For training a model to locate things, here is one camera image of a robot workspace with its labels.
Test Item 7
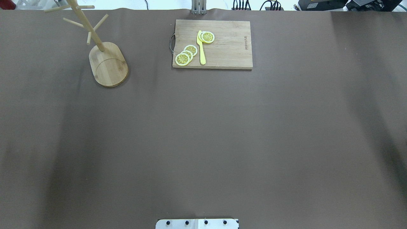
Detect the wooden cup storage rack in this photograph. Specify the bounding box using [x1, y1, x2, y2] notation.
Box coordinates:
[43, 0, 129, 87]

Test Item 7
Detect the yellow plastic knife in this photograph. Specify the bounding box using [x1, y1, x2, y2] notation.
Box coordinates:
[196, 30, 206, 65]

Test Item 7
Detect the lemon slice front left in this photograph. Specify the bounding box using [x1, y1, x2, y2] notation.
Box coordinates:
[175, 53, 190, 66]

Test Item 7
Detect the lemon slice middle left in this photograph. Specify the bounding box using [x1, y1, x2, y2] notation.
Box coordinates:
[181, 50, 194, 61]

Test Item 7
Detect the wooden cutting board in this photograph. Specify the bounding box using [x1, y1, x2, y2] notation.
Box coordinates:
[172, 19, 253, 70]

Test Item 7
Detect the lemon slice under knife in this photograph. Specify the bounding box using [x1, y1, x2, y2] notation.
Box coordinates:
[197, 31, 205, 43]

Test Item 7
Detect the lemon slice by knife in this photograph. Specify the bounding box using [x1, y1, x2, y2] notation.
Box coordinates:
[200, 31, 215, 44]

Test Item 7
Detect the aluminium frame post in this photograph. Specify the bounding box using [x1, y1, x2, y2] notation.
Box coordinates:
[191, 0, 207, 15]

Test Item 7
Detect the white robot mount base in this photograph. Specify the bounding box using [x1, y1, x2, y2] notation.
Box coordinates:
[155, 218, 239, 229]

